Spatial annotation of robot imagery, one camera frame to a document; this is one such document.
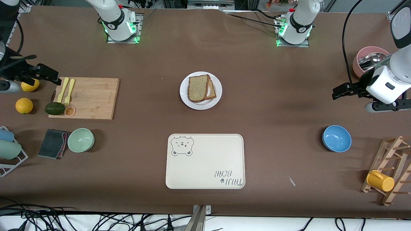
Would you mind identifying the cream bear print tray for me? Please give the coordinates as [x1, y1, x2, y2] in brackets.
[165, 133, 246, 190]

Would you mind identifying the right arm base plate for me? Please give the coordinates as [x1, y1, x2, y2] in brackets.
[107, 13, 142, 44]

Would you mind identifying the pale green cup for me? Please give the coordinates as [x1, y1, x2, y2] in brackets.
[0, 140, 22, 160]

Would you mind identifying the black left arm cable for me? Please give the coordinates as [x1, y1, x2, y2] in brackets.
[342, 0, 362, 84]

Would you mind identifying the light green bowl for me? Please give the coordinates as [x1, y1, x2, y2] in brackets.
[67, 128, 95, 153]

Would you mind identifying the metal ladle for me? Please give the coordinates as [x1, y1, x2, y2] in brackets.
[357, 52, 386, 70]

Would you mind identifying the plain brown bread slice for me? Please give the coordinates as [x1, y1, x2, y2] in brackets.
[188, 74, 211, 103]

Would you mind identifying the metal mount bracket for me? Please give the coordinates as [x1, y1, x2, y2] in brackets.
[188, 205, 212, 231]

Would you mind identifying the black base cable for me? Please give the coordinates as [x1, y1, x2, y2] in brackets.
[222, 10, 284, 28]

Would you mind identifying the wooden cutting board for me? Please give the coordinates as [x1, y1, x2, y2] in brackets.
[48, 77, 120, 120]

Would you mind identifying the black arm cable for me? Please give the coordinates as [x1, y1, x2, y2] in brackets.
[342, 0, 362, 84]
[15, 19, 25, 53]

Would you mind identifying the yellow mug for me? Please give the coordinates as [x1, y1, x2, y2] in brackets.
[366, 170, 395, 193]

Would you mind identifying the black floor cable tangle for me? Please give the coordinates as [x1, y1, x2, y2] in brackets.
[0, 197, 193, 231]

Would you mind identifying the grey metal box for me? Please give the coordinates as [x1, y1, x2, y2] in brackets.
[188, 0, 235, 10]

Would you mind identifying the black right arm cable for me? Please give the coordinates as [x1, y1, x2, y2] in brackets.
[15, 19, 25, 53]

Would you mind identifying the white wire rack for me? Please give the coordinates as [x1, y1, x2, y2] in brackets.
[0, 126, 29, 177]

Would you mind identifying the wooden mug rack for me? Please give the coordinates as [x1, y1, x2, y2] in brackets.
[361, 135, 411, 206]

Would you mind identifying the pink folded cloth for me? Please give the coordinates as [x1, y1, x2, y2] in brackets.
[59, 132, 70, 158]

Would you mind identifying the yellow plastic fork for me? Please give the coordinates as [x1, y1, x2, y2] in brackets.
[65, 79, 75, 106]

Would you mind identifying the round white plate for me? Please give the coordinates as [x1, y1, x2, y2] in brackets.
[179, 71, 223, 111]

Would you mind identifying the blue bowl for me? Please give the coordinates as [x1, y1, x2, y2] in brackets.
[322, 125, 352, 153]

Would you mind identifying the blue cup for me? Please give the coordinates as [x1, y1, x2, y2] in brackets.
[0, 129, 15, 142]

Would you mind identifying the yellow plastic knife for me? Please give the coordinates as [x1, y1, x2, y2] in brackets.
[57, 77, 70, 104]

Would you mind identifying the pink bowl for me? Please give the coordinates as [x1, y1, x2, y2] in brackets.
[353, 46, 389, 78]

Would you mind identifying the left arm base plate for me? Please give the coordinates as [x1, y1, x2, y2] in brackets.
[275, 18, 310, 48]

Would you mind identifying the dark green avocado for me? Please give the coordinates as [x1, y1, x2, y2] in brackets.
[45, 102, 66, 116]

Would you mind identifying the aluminium frame bar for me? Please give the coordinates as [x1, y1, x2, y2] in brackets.
[388, 0, 411, 22]

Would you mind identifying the dark grey folded cloth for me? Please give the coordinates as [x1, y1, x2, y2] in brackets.
[38, 129, 68, 159]

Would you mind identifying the yellow lemon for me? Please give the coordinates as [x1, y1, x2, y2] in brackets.
[21, 79, 40, 92]
[15, 98, 34, 114]

